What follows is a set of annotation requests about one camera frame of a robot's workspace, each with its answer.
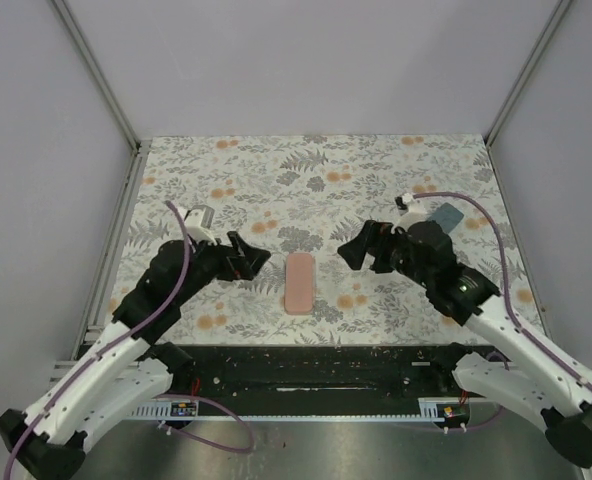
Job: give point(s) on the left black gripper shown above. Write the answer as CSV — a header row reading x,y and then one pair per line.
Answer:
x,y
245,266

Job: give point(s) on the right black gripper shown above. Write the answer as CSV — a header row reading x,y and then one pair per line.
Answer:
x,y
355,250

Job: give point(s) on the pink glasses case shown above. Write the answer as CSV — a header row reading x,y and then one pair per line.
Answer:
x,y
299,295

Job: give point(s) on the grey-blue glasses case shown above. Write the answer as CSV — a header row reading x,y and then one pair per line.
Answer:
x,y
447,216

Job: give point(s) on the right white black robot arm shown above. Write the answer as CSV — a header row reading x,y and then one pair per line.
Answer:
x,y
545,386

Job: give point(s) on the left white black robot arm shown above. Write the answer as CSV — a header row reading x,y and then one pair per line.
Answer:
x,y
127,365

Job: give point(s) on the floral patterned table mat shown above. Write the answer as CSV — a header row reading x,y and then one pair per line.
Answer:
x,y
310,194

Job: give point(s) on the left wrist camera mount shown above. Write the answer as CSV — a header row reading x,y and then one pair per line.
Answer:
x,y
197,221

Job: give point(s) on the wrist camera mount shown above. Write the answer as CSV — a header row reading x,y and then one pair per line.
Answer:
x,y
410,211
197,221

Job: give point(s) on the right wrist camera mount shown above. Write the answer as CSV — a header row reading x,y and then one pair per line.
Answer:
x,y
410,211

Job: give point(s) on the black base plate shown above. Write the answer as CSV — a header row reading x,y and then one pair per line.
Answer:
x,y
389,373

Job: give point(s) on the left aluminium side rail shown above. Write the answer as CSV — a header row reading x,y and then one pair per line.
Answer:
x,y
96,304

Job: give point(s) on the white slotted cable duct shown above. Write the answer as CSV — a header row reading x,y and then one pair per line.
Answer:
x,y
420,410

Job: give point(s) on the left aluminium frame post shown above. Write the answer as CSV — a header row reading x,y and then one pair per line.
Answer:
x,y
82,47

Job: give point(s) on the aluminium frame post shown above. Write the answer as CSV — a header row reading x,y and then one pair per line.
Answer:
x,y
528,69
82,47

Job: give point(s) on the right aluminium frame post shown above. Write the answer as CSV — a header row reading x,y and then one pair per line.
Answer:
x,y
528,69

